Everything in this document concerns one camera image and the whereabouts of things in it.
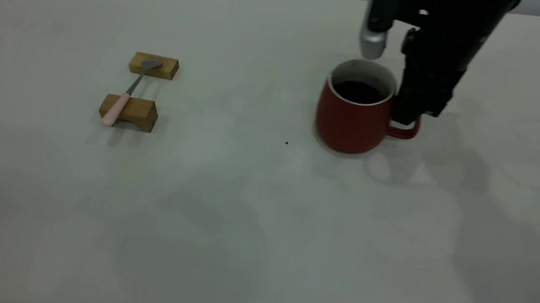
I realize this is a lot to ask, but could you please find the red ceramic mug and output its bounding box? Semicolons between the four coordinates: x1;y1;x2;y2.
312;55;427;162

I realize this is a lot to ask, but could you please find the pink handled metal spoon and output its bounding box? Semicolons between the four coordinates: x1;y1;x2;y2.
101;54;164;133

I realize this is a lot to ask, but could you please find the arched wooden block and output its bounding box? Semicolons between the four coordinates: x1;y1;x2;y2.
97;93;160;134

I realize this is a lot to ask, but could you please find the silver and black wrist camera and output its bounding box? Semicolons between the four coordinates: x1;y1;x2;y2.
357;0;440;67

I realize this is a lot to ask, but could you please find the flat wooden block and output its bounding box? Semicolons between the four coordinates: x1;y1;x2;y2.
128;52;180;81

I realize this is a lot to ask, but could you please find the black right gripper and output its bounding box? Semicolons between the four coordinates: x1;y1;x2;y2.
390;24;487;135

